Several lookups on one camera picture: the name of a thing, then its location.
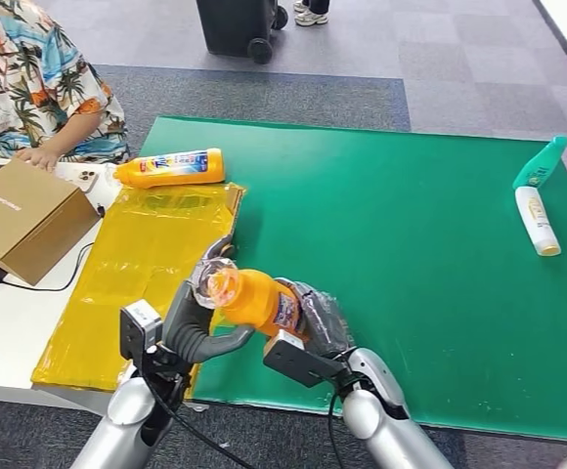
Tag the white smartphone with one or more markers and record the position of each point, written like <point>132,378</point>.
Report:
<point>83,176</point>

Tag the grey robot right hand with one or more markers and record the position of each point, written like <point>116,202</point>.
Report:
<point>325,317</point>

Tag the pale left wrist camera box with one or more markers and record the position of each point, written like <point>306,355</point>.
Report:
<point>139,327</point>

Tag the yellow plastic-wrapped cardboard sheet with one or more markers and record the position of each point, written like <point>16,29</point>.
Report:
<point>132,272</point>

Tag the person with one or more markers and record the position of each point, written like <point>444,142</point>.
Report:
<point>310,16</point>
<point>34,77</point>

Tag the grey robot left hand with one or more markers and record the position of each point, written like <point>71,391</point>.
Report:
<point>185,330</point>

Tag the green table mat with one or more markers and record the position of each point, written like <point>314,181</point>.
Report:
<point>386,246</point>

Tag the orange detergent bottle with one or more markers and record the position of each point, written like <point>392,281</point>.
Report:
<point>176,167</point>

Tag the person's hand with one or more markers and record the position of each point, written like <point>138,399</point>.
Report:
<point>39,157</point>

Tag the white bottle with gold cap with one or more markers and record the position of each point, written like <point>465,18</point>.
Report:
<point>536,223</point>

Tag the teal green bottle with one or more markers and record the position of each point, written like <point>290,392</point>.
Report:
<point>539,165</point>

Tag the orange bottle with clear cap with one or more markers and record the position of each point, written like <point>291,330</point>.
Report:
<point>254,301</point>

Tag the black wheeled bin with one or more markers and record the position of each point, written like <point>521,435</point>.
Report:
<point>234,26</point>

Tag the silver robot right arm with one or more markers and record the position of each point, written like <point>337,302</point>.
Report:
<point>386,421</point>

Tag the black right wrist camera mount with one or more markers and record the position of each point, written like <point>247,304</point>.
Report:
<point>298,362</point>

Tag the brown cardboard box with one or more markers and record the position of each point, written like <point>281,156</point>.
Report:
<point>19,213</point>

